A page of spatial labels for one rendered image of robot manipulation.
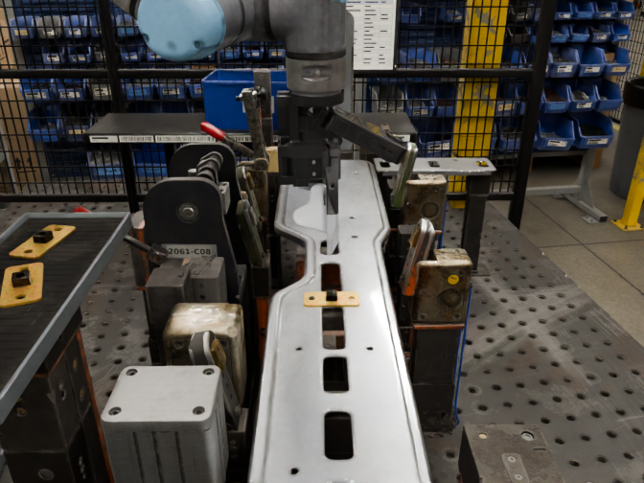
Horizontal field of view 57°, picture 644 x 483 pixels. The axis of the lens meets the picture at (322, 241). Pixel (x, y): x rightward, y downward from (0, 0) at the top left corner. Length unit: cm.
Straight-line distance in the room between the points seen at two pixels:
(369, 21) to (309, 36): 106
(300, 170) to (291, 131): 5
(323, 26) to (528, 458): 51
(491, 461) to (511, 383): 64
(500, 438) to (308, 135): 42
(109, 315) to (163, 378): 90
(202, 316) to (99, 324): 75
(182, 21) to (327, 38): 19
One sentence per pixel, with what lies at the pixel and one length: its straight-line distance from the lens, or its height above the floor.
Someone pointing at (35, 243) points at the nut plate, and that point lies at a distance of 78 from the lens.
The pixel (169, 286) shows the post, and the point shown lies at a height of 110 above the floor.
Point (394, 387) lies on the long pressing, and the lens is 74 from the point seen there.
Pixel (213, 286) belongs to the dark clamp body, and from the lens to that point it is 82.
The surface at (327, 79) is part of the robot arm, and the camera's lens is 74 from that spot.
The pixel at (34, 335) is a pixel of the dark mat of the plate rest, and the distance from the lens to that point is 61.
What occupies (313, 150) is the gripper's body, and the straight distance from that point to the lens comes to 76.
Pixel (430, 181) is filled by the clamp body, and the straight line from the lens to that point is 125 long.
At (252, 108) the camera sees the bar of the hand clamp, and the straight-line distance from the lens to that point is 125.
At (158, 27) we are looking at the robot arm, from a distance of 63.
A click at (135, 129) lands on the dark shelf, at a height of 103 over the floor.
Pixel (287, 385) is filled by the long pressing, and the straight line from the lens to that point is 74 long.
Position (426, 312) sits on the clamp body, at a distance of 97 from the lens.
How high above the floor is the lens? 148
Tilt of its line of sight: 27 degrees down
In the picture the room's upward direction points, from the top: straight up
